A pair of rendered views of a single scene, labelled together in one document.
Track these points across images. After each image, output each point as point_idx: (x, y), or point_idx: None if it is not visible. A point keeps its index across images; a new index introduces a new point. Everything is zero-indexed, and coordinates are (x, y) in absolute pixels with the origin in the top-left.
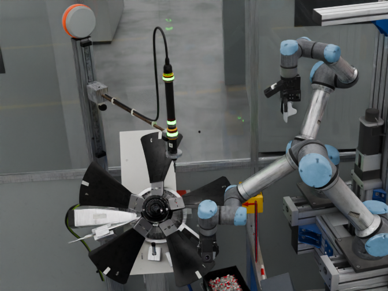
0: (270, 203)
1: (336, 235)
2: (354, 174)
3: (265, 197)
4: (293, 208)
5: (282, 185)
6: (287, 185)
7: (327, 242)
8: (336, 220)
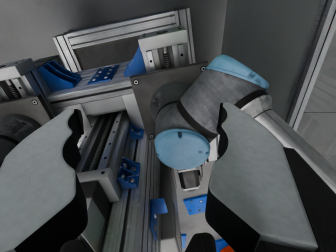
0: (274, 14)
1: (98, 96)
2: (90, 178)
3: (281, 7)
4: (147, 44)
5: (285, 38)
6: (282, 46)
7: (103, 81)
8: (135, 103)
